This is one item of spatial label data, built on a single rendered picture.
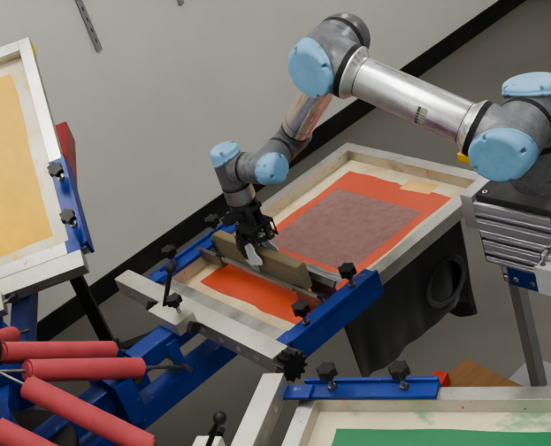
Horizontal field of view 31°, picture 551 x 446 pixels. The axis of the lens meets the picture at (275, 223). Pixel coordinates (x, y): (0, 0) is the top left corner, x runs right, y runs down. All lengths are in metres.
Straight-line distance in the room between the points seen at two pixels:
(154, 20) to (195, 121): 0.54
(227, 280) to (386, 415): 0.76
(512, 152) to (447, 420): 0.56
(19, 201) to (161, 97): 1.90
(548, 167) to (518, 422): 0.51
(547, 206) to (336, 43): 0.54
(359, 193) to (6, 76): 1.15
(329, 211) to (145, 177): 2.02
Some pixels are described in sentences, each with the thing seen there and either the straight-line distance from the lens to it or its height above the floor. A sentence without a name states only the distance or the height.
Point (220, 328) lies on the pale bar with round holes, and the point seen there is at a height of 1.04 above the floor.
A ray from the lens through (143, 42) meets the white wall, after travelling 4.63.
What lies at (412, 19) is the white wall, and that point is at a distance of 5.78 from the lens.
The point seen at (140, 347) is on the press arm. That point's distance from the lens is 2.43.
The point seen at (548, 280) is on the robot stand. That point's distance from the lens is 2.05.
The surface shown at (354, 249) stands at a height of 0.96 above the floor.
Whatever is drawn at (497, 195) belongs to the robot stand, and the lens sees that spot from 2.13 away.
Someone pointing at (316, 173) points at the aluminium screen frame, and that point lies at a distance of 2.99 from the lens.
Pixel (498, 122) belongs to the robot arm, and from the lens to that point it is 1.92.
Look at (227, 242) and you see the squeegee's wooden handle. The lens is 2.63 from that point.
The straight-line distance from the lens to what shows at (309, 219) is 2.83.
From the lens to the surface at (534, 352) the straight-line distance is 3.38.
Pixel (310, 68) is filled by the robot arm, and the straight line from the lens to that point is 2.01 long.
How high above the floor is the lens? 2.37
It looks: 29 degrees down
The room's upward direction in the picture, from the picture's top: 20 degrees counter-clockwise
